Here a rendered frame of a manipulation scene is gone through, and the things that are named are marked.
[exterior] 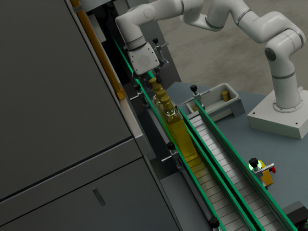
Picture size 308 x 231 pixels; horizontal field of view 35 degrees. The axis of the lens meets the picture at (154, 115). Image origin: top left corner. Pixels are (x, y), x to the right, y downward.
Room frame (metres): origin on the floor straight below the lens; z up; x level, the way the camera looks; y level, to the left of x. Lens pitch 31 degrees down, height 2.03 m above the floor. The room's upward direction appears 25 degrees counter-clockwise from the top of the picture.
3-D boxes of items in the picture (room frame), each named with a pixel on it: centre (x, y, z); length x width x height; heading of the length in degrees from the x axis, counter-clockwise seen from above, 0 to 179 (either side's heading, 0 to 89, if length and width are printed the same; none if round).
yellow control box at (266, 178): (1.39, -0.26, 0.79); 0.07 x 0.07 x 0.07; 2
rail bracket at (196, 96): (1.82, -0.18, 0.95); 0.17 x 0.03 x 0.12; 92
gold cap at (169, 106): (1.55, -0.06, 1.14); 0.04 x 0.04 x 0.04
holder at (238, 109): (1.94, -0.24, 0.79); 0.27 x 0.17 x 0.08; 92
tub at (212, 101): (1.94, -0.27, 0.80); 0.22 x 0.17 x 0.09; 92
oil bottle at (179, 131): (1.55, -0.06, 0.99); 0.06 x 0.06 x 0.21; 2
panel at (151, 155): (1.95, 0.09, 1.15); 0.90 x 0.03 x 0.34; 2
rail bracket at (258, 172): (1.22, -0.25, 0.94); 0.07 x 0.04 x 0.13; 92
